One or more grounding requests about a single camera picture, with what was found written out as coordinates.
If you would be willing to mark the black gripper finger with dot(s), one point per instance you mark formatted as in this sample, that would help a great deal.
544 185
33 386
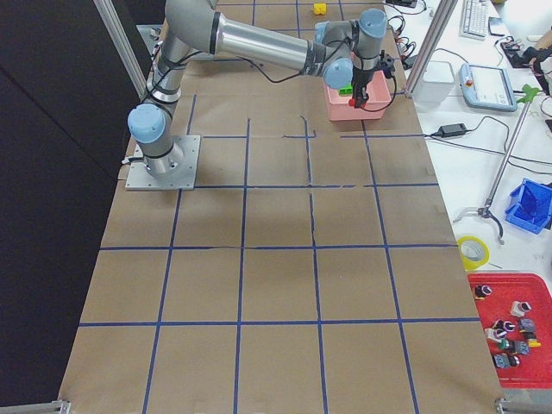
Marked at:
362 100

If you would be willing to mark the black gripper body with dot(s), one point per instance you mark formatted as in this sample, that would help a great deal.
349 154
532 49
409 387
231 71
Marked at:
360 78

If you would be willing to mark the green toy block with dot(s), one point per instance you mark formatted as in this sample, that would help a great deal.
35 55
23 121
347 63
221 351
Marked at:
346 91

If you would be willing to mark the yellow toy block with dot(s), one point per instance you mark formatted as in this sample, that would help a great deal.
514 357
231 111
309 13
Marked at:
319 9

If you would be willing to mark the pink plastic box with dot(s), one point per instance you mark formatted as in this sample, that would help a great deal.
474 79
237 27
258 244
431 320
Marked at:
379 97

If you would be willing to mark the white square box device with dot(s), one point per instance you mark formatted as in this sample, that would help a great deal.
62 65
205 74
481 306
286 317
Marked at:
435 85

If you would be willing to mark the black power adapter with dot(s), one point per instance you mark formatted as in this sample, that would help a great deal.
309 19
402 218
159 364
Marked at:
452 130

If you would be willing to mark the white keyboard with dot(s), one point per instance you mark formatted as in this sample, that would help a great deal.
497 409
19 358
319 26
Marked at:
474 19

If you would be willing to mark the teach pendant tablet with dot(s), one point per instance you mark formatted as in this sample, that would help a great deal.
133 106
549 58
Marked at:
487 88

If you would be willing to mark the metal reacher grabber tool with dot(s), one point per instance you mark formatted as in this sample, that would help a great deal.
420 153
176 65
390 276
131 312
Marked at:
485 211

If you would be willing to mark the yellow tape roll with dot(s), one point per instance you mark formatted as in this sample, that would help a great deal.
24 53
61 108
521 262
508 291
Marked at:
474 252

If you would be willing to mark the blue plastic bin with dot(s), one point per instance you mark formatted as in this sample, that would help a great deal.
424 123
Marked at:
530 206

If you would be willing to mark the red parts tray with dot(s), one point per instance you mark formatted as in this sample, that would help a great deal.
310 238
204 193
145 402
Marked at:
515 313

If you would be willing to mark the aluminium frame post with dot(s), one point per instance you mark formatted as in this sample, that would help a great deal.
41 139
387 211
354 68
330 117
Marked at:
439 22

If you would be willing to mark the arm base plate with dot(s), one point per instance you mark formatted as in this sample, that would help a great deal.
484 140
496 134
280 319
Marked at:
176 170

